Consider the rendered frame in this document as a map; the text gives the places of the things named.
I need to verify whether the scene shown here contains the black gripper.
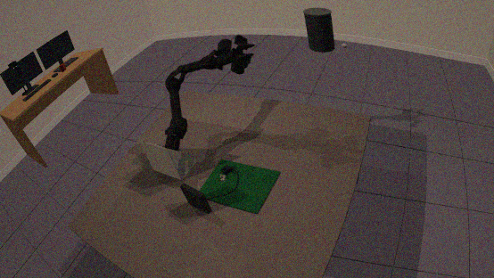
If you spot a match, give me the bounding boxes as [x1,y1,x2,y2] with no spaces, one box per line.
[224,35,254,75]

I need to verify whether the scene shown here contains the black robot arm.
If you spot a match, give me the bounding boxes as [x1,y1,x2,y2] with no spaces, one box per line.
[163,39,232,151]

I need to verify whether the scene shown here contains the black plug with cable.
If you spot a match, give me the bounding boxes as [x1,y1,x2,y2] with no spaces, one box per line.
[220,165,238,183]

